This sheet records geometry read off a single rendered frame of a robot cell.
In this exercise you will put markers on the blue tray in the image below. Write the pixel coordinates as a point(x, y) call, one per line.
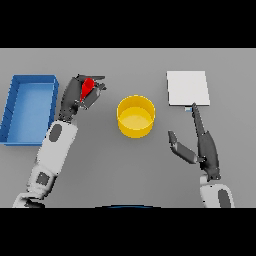
point(29, 109)

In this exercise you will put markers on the pale square measuring scale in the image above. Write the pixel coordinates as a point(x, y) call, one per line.
point(187, 88)

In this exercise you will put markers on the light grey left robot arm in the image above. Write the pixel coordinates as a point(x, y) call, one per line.
point(53, 156)

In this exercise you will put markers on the yellow bowl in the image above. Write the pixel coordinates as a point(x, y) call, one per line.
point(136, 116)

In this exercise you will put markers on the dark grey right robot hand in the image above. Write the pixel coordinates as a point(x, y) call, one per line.
point(207, 150)

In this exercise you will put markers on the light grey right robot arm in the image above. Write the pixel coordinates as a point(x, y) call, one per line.
point(215, 195)

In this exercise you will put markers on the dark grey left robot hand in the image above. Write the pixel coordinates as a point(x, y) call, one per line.
point(70, 95)

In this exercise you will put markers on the red beaker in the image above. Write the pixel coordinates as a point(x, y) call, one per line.
point(87, 87)

